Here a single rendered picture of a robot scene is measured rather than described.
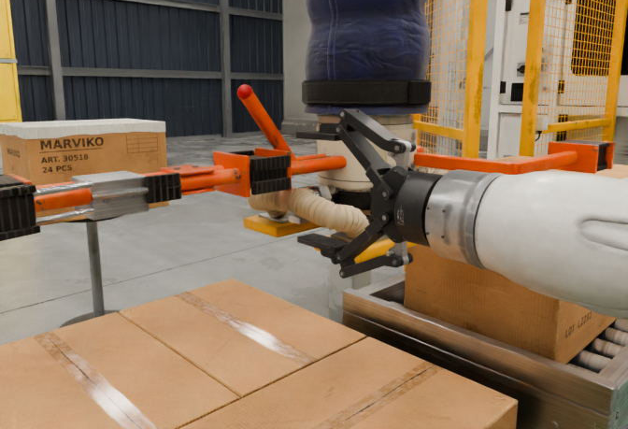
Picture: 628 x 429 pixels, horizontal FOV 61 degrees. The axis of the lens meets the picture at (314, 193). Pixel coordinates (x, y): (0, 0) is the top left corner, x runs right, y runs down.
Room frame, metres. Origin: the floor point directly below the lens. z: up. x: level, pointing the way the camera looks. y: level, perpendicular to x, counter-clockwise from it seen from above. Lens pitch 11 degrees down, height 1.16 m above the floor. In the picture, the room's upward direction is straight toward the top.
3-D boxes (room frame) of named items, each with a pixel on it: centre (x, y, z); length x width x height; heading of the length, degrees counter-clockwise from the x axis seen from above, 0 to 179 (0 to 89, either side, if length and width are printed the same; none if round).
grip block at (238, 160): (0.78, 0.09, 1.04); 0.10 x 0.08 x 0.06; 43
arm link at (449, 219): (0.50, -0.15, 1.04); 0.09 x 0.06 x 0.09; 132
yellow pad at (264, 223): (1.02, -0.03, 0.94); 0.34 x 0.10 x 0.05; 133
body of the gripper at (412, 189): (0.55, -0.10, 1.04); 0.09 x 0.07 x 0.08; 42
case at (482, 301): (1.41, -0.60, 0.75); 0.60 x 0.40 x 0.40; 134
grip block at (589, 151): (0.97, -0.49, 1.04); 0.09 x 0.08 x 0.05; 43
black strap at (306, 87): (0.95, -0.09, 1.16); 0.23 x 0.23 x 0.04
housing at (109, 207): (0.64, 0.25, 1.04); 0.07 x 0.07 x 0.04; 43
